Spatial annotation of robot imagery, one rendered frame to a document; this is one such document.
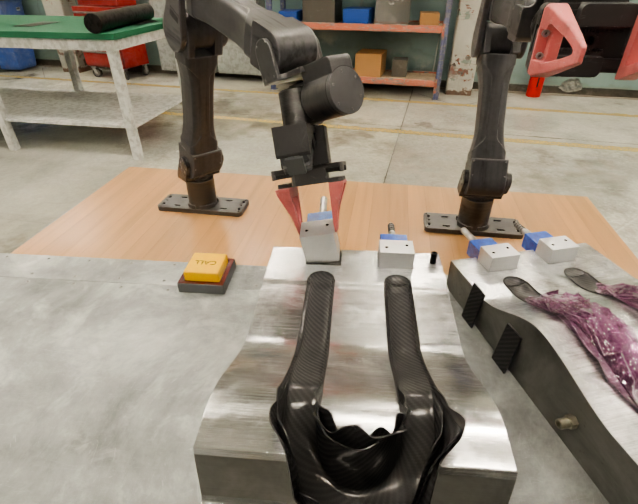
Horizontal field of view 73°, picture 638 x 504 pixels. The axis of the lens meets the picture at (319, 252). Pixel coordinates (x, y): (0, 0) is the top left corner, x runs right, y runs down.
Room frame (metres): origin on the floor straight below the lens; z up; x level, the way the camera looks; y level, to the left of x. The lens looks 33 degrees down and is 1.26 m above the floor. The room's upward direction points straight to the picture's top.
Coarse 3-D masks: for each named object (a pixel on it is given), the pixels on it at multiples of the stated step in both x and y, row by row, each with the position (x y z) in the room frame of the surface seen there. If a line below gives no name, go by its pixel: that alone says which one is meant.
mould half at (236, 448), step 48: (288, 288) 0.47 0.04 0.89; (336, 288) 0.47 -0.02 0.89; (432, 288) 0.47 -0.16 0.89; (288, 336) 0.38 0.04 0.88; (336, 336) 0.38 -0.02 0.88; (384, 336) 0.38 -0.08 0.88; (432, 336) 0.38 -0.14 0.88; (240, 384) 0.27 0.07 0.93; (336, 384) 0.27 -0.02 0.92; (384, 384) 0.28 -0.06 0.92; (480, 384) 0.28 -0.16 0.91; (240, 432) 0.22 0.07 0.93; (480, 432) 0.22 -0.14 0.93; (240, 480) 0.20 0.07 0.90; (288, 480) 0.19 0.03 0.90; (480, 480) 0.18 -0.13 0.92
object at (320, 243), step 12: (324, 204) 0.63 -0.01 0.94; (312, 216) 0.59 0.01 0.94; (324, 216) 0.58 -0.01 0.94; (312, 228) 0.54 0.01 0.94; (324, 228) 0.53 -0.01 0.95; (300, 240) 0.52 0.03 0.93; (312, 240) 0.52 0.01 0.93; (324, 240) 0.52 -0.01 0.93; (336, 240) 0.54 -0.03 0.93; (312, 252) 0.53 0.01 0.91; (324, 252) 0.53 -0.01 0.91; (336, 252) 0.52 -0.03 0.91
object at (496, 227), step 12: (468, 204) 0.77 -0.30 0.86; (480, 204) 0.76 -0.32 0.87; (492, 204) 0.78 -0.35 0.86; (432, 216) 0.82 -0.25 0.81; (444, 216) 0.82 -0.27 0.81; (456, 216) 0.81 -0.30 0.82; (468, 216) 0.77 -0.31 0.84; (480, 216) 0.76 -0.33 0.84; (432, 228) 0.77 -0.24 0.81; (444, 228) 0.77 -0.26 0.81; (456, 228) 0.77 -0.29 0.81; (468, 228) 0.76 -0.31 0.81; (480, 228) 0.76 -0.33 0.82; (492, 228) 0.77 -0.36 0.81; (504, 228) 0.77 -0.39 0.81
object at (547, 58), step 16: (544, 16) 0.48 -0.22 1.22; (560, 16) 0.46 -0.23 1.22; (544, 32) 0.48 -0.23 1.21; (560, 32) 0.45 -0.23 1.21; (576, 32) 0.43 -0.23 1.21; (544, 48) 0.48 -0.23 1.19; (560, 48) 0.50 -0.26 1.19; (576, 48) 0.42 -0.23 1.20; (592, 48) 0.49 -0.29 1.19; (528, 64) 0.49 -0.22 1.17; (544, 64) 0.46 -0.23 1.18; (560, 64) 0.44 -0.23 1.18; (576, 64) 0.41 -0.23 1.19; (592, 64) 0.48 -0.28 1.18
